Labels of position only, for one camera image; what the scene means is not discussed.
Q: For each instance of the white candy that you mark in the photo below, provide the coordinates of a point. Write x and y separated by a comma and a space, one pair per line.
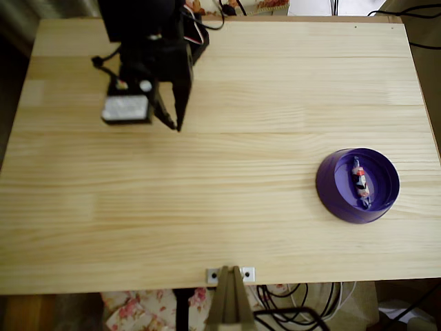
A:
360, 181

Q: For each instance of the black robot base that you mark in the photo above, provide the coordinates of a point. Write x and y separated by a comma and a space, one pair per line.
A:
201, 45

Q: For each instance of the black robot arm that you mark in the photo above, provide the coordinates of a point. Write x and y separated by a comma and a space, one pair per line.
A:
138, 17

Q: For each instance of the purple bowl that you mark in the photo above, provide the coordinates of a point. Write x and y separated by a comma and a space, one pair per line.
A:
334, 200

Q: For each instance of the black plug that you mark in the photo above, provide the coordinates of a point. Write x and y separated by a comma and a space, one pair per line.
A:
227, 9

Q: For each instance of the floral fabric with trim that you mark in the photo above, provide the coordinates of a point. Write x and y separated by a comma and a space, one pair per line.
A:
268, 6

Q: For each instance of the floral cloth with red flowers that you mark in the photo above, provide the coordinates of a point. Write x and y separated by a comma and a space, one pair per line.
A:
138, 310

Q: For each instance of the silver metal bracket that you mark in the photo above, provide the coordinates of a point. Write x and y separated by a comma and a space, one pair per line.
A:
248, 274

